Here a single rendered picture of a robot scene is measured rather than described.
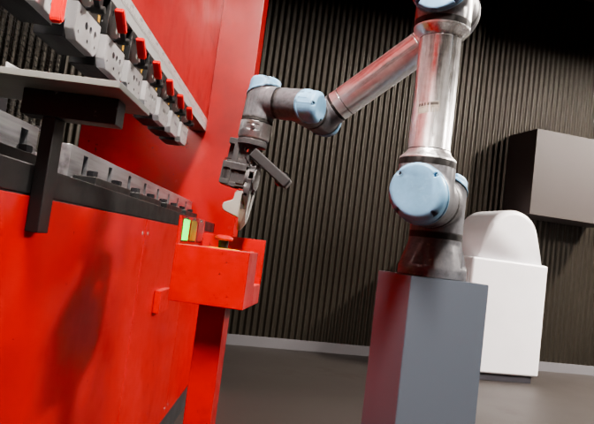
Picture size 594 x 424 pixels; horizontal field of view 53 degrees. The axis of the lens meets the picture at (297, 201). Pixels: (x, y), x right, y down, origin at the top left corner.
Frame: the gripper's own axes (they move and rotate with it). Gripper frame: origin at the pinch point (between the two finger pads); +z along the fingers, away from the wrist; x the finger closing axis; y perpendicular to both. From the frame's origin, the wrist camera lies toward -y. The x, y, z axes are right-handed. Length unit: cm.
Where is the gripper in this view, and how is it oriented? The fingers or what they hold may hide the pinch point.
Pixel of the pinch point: (242, 225)
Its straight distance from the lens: 141.2
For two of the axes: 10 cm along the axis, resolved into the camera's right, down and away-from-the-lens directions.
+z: -2.1, 9.8, -0.7
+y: -9.7, -2.0, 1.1
